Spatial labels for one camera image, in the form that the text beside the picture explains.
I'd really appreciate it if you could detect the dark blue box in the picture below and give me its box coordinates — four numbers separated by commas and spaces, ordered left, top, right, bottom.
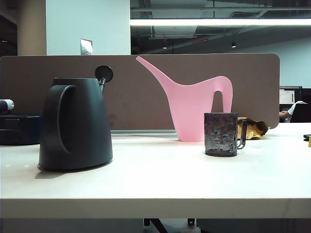
0, 115, 42, 146

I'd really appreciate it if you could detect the white cylinder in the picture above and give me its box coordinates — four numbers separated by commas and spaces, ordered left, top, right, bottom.
0, 98, 15, 114

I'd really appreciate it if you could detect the yellow potato chips bag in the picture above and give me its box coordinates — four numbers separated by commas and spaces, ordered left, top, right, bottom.
237, 117, 269, 141

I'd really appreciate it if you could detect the pink plastic watering can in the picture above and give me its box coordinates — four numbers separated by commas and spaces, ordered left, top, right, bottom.
135, 56, 234, 143

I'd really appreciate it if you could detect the metal wall switch plate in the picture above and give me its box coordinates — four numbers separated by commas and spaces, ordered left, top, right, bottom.
80, 38, 93, 56

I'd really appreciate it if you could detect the black plastic watering kettle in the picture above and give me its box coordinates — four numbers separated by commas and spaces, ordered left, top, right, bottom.
37, 65, 114, 172

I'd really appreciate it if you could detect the aluminium partition base rail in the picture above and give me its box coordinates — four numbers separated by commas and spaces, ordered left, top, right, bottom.
110, 129, 177, 137

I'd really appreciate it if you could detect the computer monitor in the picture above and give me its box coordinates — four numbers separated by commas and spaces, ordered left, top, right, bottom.
278, 86, 303, 105

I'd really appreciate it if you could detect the brown desk partition panel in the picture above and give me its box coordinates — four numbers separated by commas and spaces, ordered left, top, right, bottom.
0, 53, 280, 131

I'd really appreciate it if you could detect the seated person in white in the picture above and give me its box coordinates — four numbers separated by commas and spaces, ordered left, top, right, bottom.
279, 100, 308, 123

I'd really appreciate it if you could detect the black table leg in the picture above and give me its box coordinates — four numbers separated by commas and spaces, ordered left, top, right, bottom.
143, 218, 168, 233

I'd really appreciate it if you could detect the black office chair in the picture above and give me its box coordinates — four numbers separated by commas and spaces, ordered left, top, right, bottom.
290, 103, 311, 123

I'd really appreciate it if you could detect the long ceiling light strip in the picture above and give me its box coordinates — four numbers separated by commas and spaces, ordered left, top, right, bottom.
130, 18, 311, 26

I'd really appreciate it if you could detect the dark textured glass cup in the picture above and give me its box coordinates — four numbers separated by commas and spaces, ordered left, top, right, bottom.
203, 112, 248, 157

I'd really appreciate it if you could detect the dark cabinet under table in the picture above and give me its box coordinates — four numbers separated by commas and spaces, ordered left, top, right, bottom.
196, 218, 311, 233

